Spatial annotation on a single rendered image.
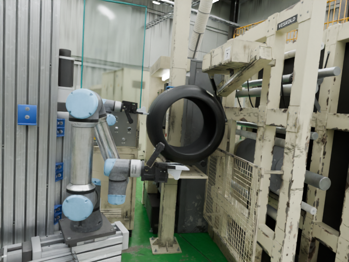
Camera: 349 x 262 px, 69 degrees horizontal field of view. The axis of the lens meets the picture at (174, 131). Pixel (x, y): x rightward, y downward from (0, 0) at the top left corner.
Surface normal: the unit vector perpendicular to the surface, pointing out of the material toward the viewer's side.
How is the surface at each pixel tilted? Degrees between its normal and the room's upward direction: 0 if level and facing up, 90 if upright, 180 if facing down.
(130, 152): 90
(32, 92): 90
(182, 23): 90
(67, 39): 90
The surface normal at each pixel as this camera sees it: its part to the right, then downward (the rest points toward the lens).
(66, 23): 0.53, 0.12
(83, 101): 0.12, -0.03
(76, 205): 0.10, 0.23
